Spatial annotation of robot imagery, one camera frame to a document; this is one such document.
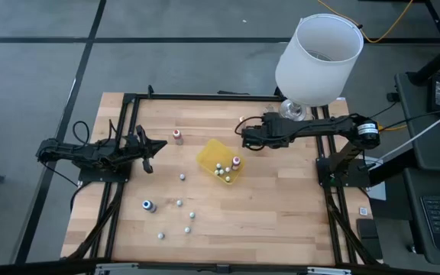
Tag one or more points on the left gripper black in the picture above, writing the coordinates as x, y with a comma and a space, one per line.
140, 149

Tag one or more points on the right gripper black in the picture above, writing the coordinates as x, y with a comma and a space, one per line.
277, 133

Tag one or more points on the orange food coloring bottle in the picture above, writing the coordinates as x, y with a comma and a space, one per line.
177, 136

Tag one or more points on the red food coloring bottle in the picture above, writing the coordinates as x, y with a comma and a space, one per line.
236, 162

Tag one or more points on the blue food coloring bottle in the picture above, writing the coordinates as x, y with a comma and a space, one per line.
148, 205

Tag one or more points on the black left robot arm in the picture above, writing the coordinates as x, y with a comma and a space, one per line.
71, 151

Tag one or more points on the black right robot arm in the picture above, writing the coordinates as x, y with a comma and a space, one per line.
327, 128

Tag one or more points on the clear plastic packaging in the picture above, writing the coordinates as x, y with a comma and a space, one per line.
270, 109

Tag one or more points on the yellow translucent plastic bin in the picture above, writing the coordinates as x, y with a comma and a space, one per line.
208, 156

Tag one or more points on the white shade table lamp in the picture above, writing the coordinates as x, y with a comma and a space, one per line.
319, 61

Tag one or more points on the small white tag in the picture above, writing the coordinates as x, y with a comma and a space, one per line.
363, 211

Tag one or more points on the black rectangular pad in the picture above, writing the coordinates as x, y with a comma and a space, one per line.
369, 237

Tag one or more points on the white straight rod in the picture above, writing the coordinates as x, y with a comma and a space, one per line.
415, 137

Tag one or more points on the black side desk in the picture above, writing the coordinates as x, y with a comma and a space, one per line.
426, 145
415, 229

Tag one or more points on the black desk leg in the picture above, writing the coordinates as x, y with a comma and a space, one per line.
437, 57

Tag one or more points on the black aluminium table frame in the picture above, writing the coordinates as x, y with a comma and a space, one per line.
130, 114

